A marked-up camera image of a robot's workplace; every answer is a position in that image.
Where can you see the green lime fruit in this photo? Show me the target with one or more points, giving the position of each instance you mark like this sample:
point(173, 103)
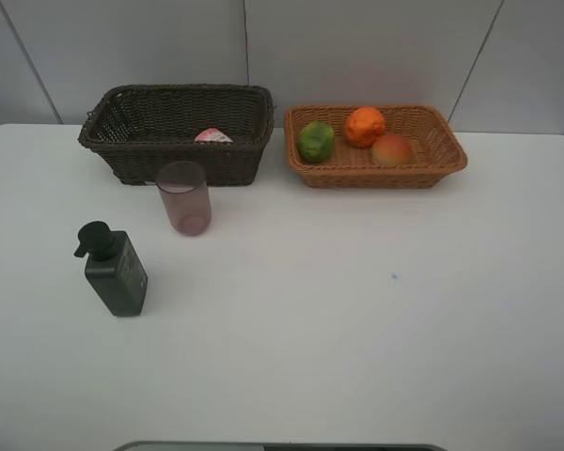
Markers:
point(316, 142)

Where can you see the pink spray bottle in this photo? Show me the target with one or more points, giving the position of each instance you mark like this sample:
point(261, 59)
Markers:
point(212, 135)

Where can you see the orange tangerine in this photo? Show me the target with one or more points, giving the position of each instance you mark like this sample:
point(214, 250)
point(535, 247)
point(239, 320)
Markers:
point(364, 126)

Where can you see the red yellow mango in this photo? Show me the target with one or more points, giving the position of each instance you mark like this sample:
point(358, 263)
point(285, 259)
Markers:
point(391, 150)

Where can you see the black pump dispenser bottle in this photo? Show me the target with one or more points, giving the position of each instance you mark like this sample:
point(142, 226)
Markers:
point(113, 268)

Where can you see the translucent pink plastic cup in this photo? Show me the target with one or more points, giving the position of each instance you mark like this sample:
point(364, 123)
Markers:
point(184, 191)

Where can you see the orange wicker basket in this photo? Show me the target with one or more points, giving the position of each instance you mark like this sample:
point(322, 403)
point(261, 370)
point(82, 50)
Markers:
point(435, 151)

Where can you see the dark brown wicker basket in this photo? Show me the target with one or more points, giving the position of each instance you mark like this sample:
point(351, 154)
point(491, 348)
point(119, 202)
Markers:
point(139, 129)

